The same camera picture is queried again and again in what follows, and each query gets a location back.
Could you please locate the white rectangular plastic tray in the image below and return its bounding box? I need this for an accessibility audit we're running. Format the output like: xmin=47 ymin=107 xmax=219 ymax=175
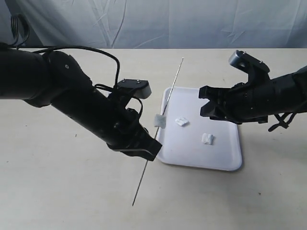
xmin=157 ymin=87 xmax=242 ymax=171

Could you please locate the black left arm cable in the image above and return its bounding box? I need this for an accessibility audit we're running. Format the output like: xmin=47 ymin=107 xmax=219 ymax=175
xmin=11 ymin=14 xmax=144 ymax=120

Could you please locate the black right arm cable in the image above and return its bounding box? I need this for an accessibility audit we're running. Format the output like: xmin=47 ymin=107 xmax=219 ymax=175
xmin=268 ymin=100 xmax=307 ymax=132

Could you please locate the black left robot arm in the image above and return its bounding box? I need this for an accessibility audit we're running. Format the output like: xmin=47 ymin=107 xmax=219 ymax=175
xmin=0 ymin=43 xmax=162 ymax=161

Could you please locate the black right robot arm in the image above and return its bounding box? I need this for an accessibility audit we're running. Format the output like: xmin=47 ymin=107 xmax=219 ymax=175
xmin=199 ymin=62 xmax=307 ymax=124

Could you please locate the thin metal skewer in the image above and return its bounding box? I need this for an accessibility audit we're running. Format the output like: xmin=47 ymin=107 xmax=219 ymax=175
xmin=131 ymin=57 xmax=185 ymax=207

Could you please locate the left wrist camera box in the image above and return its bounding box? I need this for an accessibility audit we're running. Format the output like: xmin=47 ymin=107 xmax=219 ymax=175
xmin=117 ymin=79 xmax=152 ymax=99

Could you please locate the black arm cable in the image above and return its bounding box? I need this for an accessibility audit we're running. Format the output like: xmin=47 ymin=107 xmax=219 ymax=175
xmin=268 ymin=100 xmax=307 ymax=132
xmin=11 ymin=14 xmax=144 ymax=120

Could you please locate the grey wrinkled backdrop curtain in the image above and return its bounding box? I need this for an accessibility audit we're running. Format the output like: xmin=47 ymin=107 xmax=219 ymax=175
xmin=0 ymin=0 xmax=307 ymax=49

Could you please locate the white marshmallow handle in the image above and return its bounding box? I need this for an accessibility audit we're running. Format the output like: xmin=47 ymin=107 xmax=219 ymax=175
xmin=153 ymin=114 xmax=166 ymax=129

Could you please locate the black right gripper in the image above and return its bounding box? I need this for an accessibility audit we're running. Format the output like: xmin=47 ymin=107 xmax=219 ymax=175
xmin=198 ymin=83 xmax=269 ymax=124

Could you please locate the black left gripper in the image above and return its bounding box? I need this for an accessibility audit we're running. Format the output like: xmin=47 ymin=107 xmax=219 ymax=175
xmin=107 ymin=108 xmax=162 ymax=161

